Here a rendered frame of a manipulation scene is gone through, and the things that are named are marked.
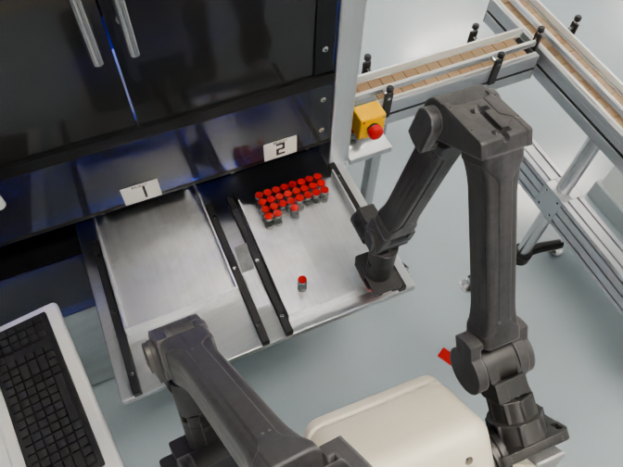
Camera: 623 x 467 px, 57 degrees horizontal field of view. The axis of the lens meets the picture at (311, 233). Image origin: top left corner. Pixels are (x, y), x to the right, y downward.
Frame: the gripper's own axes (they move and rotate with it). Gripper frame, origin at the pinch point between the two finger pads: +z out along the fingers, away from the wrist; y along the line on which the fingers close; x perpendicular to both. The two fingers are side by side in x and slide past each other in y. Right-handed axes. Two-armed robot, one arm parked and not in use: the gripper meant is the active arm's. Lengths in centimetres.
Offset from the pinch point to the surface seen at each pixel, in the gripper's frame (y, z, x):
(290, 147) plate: 37.8, -10.5, 5.0
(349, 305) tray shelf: -0.7, 2.4, 6.0
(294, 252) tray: 17.1, 2.3, 12.6
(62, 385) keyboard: 8, 7, 71
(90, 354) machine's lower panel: 37, 58, 74
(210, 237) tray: 28.8, 2.3, 29.8
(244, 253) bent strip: 19.3, -1.6, 24.3
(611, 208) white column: 29, 85, -141
